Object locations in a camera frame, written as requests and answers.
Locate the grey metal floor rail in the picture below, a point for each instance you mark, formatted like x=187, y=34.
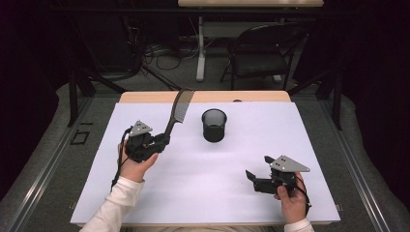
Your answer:
x=357, y=180
x=48, y=167

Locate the black metal frame stand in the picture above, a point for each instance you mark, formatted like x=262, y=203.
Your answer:
x=73, y=96
x=337, y=103

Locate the black horizontal frame bar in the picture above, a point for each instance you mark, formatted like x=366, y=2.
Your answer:
x=129, y=11

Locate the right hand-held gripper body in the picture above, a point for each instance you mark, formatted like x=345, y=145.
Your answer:
x=277, y=183

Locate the white table mat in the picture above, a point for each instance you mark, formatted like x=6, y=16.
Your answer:
x=209, y=180

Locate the black comb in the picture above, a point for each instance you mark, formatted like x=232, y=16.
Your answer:
x=180, y=108

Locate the person's left hand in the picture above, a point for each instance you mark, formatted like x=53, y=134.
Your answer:
x=137, y=169

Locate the black mesh pen cup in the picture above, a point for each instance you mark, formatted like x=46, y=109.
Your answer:
x=214, y=127

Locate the person's right hand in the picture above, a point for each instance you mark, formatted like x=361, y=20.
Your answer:
x=293, y=204

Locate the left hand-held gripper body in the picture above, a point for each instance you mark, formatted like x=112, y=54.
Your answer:
x=140, y=148

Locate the desk with white legs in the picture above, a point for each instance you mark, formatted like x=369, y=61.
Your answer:
x=200, y=58

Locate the black folding chair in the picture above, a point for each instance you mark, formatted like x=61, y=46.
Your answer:
x=261, y=61

